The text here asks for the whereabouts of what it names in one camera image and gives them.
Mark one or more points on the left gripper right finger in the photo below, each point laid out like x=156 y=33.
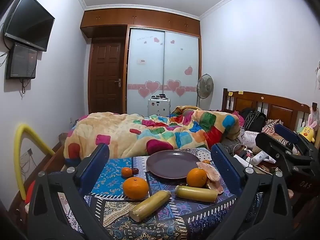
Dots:
x=262 y=209

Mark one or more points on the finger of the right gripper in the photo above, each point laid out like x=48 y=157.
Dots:
x=280 y=152
x=292 y=134

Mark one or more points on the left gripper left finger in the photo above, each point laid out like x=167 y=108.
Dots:
x=46 y=217

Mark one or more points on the pomelo segment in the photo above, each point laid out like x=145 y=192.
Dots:
x=213 y=177

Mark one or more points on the small mandarin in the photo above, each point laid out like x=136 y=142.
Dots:
x=206 y=161
x=126 y=172

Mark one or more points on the large orange with sticker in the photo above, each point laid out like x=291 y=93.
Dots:
x=196 y=177

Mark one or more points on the dark red grape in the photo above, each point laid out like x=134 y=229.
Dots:
x=135 y=171

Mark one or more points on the yellow plush toy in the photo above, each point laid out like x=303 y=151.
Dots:
x=307 y=132

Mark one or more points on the wooden bed headboard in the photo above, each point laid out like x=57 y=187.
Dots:
x=290 y=112

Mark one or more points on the black striped bag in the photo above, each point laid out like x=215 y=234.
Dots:
x=254 y=120

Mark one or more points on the white dotted cloth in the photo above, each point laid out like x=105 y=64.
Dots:
x=201 y=152

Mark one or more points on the blue patterned cloth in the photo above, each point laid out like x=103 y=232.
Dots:
x=109 y=185

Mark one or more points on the colourful patchwork quilt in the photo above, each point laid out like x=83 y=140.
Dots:
x=131 y=135

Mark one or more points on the standing electric fan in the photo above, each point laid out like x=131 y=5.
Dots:
x=205 y=87

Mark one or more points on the dark purple round plate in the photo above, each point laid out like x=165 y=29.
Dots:
x=171 y=164

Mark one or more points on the white device box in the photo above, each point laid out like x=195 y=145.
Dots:
x=159 y=105

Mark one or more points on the frosted heart wardrobe doors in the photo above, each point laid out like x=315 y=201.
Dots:
x=161 y=62

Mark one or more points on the brown wooden door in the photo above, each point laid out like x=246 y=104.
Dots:
x=105 y=75

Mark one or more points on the wooden overhead cabinets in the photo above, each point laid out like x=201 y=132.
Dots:
x=102 y=22

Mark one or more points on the small wall monitor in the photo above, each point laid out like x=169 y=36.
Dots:
x=21 y=63

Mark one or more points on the wall mounted television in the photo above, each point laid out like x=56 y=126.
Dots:
x=30 y=24

